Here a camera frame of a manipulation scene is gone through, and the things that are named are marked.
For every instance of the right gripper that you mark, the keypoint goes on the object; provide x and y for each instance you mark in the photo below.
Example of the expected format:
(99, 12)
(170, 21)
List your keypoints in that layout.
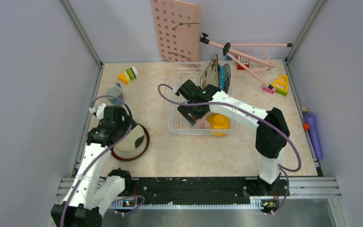
(185, 110)

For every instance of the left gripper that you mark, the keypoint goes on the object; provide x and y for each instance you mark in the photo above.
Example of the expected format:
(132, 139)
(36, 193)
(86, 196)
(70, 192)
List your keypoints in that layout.
(126, 122)

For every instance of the square floral plate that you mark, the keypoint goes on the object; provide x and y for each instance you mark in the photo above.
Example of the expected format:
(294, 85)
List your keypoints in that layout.
(211, 74)

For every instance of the cream bowl with brown rim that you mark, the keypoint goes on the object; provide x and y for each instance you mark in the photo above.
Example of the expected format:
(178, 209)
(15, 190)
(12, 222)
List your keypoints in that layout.
(133, 146)

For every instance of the pink mug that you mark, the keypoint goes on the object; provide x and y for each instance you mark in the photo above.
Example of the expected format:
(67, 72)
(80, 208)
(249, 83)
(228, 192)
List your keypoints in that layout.
(202, 123)

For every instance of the teal polka dot plate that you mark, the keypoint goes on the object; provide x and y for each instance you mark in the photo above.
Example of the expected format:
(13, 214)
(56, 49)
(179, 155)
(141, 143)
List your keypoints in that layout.
(221, 77)

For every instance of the yellow ribbed bowl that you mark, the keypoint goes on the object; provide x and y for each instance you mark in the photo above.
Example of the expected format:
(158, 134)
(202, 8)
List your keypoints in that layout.
(218, 124)

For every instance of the round white patterned plate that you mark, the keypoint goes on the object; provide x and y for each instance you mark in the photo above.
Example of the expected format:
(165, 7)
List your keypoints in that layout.
(228, 77)

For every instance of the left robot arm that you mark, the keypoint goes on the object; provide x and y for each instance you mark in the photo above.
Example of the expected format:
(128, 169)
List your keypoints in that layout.
(84, 205)

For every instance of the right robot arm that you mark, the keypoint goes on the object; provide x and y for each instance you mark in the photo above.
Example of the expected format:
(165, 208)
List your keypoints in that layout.
(269, 125)

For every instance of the blue grey mug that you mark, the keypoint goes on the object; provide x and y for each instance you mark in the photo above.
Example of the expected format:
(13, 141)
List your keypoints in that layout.
(116, 92)

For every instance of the stacked coloured toy blocks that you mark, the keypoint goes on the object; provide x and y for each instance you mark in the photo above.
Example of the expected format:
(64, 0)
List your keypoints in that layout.
(128, 75)

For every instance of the pink tripod stand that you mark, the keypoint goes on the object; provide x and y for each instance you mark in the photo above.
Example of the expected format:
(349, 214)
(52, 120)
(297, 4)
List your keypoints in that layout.
(268, 64)

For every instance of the red toy block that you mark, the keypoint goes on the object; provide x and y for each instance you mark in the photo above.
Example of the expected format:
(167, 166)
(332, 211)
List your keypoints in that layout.
(243, 61)

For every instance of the pink pegboard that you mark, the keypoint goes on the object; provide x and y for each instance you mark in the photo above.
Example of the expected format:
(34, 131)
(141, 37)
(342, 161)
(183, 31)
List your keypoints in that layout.
(178, 30)

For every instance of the yellow triangle toy block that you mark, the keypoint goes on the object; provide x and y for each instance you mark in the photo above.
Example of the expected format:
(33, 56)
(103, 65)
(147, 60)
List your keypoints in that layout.
(281, 85)

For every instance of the small wooden block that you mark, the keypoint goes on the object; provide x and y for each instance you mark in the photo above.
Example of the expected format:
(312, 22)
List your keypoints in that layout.
(304, 109)

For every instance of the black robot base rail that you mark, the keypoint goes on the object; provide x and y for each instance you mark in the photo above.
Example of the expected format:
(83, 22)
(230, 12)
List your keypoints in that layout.
(202, 190)

